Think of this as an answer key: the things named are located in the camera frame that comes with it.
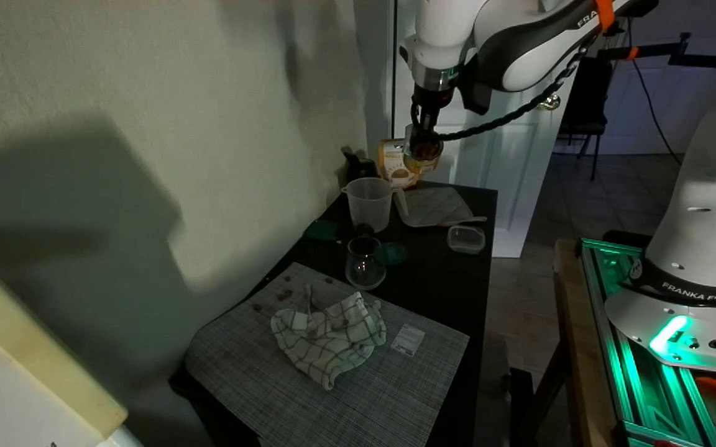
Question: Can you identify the black hanging cable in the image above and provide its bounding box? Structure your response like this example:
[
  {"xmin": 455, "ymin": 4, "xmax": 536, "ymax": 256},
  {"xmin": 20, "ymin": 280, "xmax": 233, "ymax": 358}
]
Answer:
[{"xmin": 626, "ymin": 54, "xmax": 679, "ymax": 160}]

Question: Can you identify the brown wooden plank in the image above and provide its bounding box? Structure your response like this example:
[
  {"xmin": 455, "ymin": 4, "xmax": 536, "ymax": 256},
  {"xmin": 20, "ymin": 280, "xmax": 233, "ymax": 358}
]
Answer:
[{"xmin": 551, "ymin": 238, "xmax": 622, "ymax": 447}]

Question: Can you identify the white door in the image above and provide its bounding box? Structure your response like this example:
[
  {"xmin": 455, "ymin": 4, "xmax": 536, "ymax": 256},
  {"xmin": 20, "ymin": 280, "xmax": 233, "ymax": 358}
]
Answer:
[{"xmin": 388, "ymin": 0, "xmax": 594, "ymax": 260}]

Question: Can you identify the black boom bar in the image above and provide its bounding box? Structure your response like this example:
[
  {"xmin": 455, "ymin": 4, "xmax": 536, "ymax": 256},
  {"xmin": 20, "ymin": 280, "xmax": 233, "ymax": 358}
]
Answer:
[{"xmin": 601, "ymin": 32, "xmax": 716, "ymax": 74}]

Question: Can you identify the white panel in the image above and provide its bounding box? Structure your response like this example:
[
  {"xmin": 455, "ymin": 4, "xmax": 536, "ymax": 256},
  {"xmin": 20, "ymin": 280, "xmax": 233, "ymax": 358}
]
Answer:
[{"xmin": 0, "ymin": 311, "xmax": 147, "ymax": 447}]

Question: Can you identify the clear plastic jug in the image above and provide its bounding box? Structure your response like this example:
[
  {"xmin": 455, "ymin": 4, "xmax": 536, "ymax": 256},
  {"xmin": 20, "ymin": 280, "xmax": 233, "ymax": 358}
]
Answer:
[{"xmin": 340, "ymin": 173, "xmax": 397, "ymax": 235}]

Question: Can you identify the small clear plastic container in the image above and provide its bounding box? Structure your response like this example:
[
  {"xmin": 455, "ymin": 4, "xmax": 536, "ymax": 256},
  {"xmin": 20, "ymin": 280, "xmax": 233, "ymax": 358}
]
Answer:
[{"xmin": 444, "ymin": 224, "xmax": 489, "ymax": 256}]

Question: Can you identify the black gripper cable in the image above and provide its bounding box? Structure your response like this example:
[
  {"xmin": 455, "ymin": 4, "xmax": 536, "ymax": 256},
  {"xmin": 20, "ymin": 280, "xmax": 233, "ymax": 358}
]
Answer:
[{"xmin": 437, "ymin": 48, "xmax": 586, "ymax": 145}]

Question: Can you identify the white checked dish cloth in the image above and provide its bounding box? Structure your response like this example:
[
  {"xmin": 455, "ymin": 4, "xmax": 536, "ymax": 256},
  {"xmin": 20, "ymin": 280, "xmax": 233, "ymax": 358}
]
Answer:
[{"xmin": 269, "ymin": 290, "xmax": 389, "ymax": 392}]

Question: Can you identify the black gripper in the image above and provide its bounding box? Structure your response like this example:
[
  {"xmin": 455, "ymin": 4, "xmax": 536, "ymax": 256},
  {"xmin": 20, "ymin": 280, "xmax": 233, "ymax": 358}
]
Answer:
[{"xmin": 408, "ymin": 81, "xmax": 456, "ymax": 155}]

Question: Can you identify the black table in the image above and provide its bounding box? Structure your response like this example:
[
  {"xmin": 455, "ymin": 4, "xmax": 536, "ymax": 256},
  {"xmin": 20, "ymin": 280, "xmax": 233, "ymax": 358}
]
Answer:
[{"xmin": 167, "ymin": 178, "xmax": 500, "ymax": 447}]

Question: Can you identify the dark green round lid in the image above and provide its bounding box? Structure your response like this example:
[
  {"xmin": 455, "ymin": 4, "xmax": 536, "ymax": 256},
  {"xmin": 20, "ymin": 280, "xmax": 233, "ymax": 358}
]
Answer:
[
  {"xmin": 378, "ymin": 238, "xmax": 413, "ymax": 268},
  {"xmin": 301, "ymin": 217, "xmax": 340, "ymax": 248}
]

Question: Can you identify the clear glass tumbler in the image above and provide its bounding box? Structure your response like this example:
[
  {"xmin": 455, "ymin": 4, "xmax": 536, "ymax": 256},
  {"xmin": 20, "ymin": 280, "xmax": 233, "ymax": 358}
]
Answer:
[{"xmin": 342, "ymin": 233, "xmax": 389, "ymax": 294}]

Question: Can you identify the grey woven placemat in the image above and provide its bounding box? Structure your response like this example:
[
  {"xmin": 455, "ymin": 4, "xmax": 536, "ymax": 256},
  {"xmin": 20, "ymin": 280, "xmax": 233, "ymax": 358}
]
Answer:
[{"xmin": 184, "ymin": 260, "xmax": 471, "ymax": 447}]

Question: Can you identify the small white packet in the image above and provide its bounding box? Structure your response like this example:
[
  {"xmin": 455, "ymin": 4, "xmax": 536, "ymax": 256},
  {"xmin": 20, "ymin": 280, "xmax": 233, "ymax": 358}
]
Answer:
[{"xmin": 388, "ymin": 322, "xmax": 429, "ymax": 361}]

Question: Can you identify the dark object by wall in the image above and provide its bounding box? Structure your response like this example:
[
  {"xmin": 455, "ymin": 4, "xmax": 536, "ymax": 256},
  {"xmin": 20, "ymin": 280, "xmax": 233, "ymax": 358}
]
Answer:
[{"xmin": 337, "ymin": 145, "xmax": 382, "ymax": 184}]

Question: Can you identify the green-lit metal frame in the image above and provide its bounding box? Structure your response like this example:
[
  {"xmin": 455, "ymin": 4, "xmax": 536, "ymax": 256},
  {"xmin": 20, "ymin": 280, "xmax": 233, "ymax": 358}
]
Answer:
[{"xmin": 576, "ymin": 235, "xmax": 716, "ymax": 447}]

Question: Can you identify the beige wooden board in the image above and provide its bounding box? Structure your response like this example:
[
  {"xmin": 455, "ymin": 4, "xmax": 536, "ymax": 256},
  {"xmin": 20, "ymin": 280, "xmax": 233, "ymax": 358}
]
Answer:
[{"xmin": 0, "ymin": 244, "xmax": 132, "ymax": 443}]

